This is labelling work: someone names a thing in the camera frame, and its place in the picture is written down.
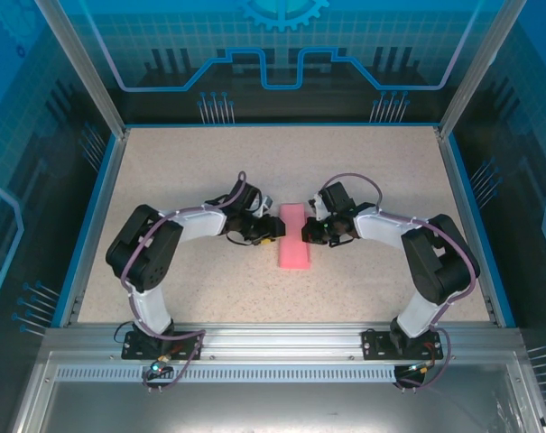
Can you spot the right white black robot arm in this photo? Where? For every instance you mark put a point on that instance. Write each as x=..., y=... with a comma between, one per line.
x=439, y=261

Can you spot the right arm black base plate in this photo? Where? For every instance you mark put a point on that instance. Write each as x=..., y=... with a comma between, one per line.
x=376, y=345

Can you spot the blue border strip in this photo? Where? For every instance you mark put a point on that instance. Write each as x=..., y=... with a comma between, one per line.
x=86, y=225
x=479, y=225

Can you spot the left aluminium side rail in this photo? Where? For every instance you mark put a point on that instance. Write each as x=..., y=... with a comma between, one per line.
x=99, y=225

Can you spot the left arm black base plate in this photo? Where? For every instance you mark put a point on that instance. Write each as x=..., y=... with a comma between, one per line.
x=137, y=349

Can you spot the grey metal tray panel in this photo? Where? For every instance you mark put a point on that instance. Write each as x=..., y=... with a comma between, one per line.
x=277, y=406

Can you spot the left aluminium frame post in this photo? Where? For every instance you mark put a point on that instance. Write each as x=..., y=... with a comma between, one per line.
x=84, y=67

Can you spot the left blue border strip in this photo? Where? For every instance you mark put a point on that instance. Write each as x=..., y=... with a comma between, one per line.
x=86, y=225

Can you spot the aluminium mounting rail beam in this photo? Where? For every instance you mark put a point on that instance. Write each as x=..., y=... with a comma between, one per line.
x=277, y=340

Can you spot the aluminium frame post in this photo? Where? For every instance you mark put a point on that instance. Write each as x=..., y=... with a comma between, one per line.
x=480, y=67
x=84, y=67

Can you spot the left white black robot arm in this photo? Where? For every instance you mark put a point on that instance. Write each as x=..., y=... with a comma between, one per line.
x=141, y=252

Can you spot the right blue border strip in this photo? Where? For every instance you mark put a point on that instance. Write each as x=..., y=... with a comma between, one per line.
x=479, y=225

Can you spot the right aluminium frame post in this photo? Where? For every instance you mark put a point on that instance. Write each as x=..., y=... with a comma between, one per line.
x=480, y=67

